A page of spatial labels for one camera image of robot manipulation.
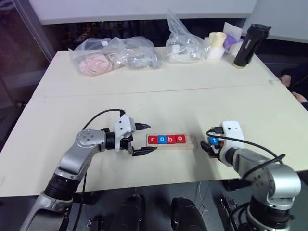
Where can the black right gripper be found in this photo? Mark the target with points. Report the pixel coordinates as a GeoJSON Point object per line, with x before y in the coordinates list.
{"type": "Point", "coordinates": [216, 154]}

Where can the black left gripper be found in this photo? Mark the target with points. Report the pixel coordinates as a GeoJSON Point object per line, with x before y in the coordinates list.
{"type": "Point", "coordinates": [126, 144]}

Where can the blue letter tile t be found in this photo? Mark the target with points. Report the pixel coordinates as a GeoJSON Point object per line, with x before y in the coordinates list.
{"type": "Point", "coordinates": [213, 141]}

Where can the red letter tile o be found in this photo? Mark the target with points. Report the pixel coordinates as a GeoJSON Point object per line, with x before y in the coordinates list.
{"type": "Point", "coordinates": [180, 138]}

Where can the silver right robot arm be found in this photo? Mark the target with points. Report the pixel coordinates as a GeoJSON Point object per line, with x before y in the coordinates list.
{"type": "Point", "coordinates": [272, 178]}

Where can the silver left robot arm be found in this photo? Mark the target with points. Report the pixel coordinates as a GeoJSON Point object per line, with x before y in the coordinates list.
{"type": "Point", "coordinates": [74, 158]}

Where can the red letter tile r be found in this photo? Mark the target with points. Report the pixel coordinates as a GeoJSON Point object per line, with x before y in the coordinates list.
{"type": "Point", "coordinates": [153, 139]}

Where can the blue letter tile o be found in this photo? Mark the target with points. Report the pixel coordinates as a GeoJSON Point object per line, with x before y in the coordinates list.
{"type": "Point", "coordinates": [162, 139]}

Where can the wooden letter tile holder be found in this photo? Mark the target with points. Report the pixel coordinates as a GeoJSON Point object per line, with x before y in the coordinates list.
{"type": "Point", "coordinates": [190, 142]}

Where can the red letter tile b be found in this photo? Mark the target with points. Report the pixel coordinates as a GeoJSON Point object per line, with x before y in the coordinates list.
{"type": "Point", "coordinates": [171, 139]}

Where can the dark rounded shape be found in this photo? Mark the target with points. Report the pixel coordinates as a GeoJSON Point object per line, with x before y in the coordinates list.
{"type": "Point", "coordinates": [128, 214]}
{"type": "Point", "coordinates": [186, 215]}

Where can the clear bag with grey items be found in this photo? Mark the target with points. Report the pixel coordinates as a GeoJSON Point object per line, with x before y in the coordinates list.
{"type": "Point", "coordinates": [139, 55]}

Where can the clear bag with pink items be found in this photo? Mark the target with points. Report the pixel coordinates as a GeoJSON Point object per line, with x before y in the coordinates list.
{"type": "Point", "coordinates": [92, 62]}

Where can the clear bag with white items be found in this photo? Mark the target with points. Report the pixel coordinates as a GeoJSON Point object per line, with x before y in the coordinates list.
{"type": "Point", "coordinates": [183, 45]}

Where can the purple packet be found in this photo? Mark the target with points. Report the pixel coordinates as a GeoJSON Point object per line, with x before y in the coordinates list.
{"type": "Point", "coordinates": [232, 45]}

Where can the cream plastic cup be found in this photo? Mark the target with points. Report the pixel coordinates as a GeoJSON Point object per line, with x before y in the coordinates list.
{"type": "Point", "coordinates": [216, 39]}

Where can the black drinking bottle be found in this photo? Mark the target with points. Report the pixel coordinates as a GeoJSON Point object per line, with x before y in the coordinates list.
{"type": "Point", "coordinates": [249, 45]}

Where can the bystander in dark clothes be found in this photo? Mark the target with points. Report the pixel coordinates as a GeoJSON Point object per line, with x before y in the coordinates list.
{"type": "Point", "coordinates": [298, 79]}

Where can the white paper packet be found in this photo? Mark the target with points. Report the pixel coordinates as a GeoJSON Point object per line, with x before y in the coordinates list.
{"type": "Point", "coordinates": [232, 29]}

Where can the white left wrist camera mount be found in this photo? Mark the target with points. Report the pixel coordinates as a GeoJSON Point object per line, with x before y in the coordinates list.
{"type": "Point", "coordinates": [122, 126]}

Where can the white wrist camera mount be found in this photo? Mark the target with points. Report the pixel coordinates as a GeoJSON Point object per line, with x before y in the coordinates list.
{"type": "Point", "coordinates": [232, 131]}
{"type": "Point", "coordinates": [122, 126]}

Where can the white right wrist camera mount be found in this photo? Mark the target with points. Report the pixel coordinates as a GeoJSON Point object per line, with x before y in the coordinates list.
{"type": "Point", "coordinates": [232, 131]}

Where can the grey metal frame post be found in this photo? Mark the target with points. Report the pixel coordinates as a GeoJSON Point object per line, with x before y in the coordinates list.
{"type": "Point", "coordinates": [36, 26]}

